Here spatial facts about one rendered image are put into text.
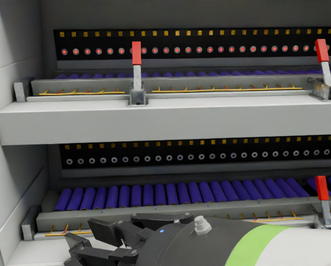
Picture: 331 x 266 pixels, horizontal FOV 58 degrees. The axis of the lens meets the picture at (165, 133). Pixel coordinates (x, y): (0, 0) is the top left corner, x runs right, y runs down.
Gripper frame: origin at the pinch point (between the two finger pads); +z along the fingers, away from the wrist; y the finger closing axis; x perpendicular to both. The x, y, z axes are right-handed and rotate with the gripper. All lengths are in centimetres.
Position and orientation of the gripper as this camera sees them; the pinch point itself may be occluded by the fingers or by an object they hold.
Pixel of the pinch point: (92, 239)
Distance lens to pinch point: 41.8
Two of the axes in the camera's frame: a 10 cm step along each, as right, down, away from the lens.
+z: -5.9, 1.3, 8.0
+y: 7.2, -3.7, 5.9
